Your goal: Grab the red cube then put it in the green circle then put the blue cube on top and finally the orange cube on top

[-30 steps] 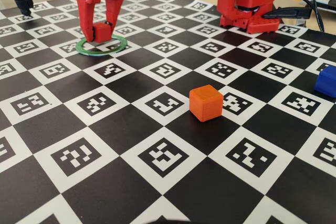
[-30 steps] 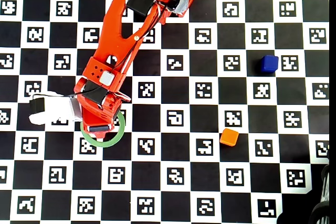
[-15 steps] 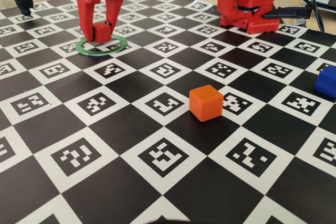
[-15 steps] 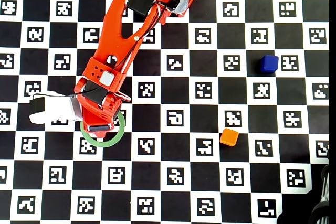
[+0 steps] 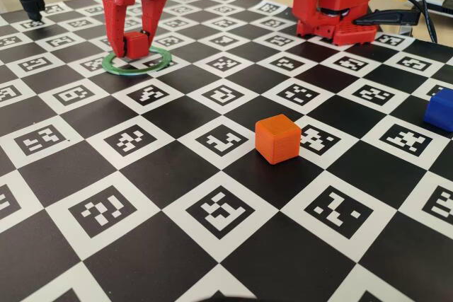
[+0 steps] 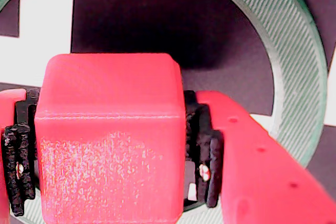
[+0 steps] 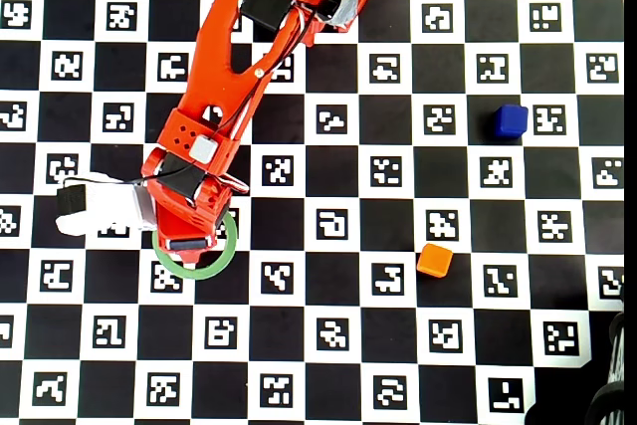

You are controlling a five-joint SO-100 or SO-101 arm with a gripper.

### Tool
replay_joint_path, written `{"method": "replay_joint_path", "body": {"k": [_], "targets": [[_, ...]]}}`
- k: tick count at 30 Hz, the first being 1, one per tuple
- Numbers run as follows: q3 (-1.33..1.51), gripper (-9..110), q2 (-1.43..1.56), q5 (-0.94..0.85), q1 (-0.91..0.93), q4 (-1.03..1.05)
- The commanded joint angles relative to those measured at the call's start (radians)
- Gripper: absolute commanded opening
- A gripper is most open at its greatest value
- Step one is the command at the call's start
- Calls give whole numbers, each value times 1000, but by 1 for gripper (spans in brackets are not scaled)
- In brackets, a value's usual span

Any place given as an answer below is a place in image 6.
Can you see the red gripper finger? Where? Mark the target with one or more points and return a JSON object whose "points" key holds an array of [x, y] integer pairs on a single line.
{"points": [[262, 176], [18, 142]]}

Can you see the red cube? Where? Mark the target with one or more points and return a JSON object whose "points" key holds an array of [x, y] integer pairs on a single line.
{"points": [[110, 129]]}

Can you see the black white marker board mat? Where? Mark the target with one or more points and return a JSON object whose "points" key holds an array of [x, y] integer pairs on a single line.
{"points": [[131, 11]]}

